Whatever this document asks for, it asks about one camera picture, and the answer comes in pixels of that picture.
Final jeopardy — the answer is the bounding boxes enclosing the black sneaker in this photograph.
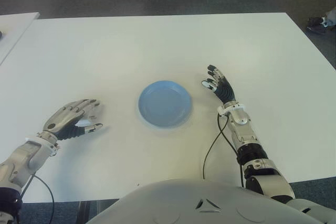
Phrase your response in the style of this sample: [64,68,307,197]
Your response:
[307,16,329,35]

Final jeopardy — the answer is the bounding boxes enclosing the metal table leg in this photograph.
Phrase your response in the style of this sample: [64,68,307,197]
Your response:
[78,199,119,224]

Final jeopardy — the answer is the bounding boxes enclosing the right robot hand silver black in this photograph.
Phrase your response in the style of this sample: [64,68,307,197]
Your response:
[201,64,237,105]

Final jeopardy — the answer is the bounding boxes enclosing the blue round plate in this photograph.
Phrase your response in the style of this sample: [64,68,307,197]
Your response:
[138,80,193,130]

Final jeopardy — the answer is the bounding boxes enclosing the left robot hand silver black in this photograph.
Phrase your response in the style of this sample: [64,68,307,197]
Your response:
[43,99,104,141]

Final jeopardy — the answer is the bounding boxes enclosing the white charger block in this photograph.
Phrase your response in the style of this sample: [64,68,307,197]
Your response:
[75,108,97,128]

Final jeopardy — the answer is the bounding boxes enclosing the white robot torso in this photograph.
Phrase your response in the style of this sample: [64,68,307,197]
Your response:
[91,179,336,224]

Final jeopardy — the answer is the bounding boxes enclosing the white side table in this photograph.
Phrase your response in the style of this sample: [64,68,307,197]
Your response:
[0,12,40,66]

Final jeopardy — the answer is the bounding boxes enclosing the thin black cable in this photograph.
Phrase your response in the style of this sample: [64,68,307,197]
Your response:
[202,118,228,180]
[19,173,55,224]
[217,114,244,188]

